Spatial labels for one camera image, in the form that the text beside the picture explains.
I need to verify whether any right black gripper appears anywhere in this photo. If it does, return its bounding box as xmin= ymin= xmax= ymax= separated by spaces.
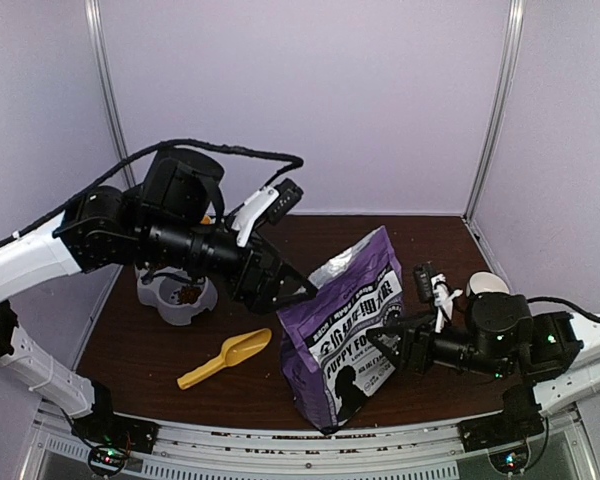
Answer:
xmin=366 ymin=309 xmax=511 ymax=381

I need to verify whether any yellow plastic scoop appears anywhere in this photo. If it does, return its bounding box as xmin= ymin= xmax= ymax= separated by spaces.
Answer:
xmin=177 ymin=328 xmax=273 ymax=390

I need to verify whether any purple pet food bag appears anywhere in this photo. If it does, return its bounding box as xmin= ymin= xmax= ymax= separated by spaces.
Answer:
xmin=278 ymin=226 xmax=404 ymax=435

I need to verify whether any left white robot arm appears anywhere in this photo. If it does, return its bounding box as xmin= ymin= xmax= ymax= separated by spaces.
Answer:
xmin=0 ymin=139 xmax=317 ymax=444

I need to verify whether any brown pet food kibble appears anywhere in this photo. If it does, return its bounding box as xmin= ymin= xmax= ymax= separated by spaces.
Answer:
xmin=172 ymin=285 xmax=202 ymax=305

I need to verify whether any grey double pet feeder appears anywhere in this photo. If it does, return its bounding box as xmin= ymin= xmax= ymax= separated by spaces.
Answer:
xmin=134 ymin=267 xmax=218 ymax=327

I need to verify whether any white and blue bowl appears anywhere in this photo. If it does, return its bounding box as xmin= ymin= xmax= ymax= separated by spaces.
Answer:
xmin=465 ymin=271 xmax=510 ymax=297

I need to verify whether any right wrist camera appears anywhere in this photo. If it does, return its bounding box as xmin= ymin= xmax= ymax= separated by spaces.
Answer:
xmin=412 ymin=262 xmax=463 ymax=333

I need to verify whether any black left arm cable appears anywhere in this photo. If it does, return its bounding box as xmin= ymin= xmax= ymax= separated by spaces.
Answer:
xmin=9 ymin=138 xmax=306 ymax=236

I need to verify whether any front aluminium rail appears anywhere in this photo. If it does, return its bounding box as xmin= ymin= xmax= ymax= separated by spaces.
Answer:
xmin=16 ymin=400 xmax=600 ymax=479

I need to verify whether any left aluminium frame post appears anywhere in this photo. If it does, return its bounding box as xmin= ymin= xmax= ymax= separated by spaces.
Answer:
xmin=84 ymin=0 xmax=128 ymax=161

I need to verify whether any aluminium frame post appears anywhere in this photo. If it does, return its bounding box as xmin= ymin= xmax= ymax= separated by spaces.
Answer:
xmin=463 ymin=0 xmax=526 ymax=224
xmin=84 ymin=0 xmax=128 ymax=161

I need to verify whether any right aluminium frame post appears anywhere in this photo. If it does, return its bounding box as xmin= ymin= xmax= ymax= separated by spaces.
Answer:
xmin=463 ymin=0 xmax=526 ymax=224

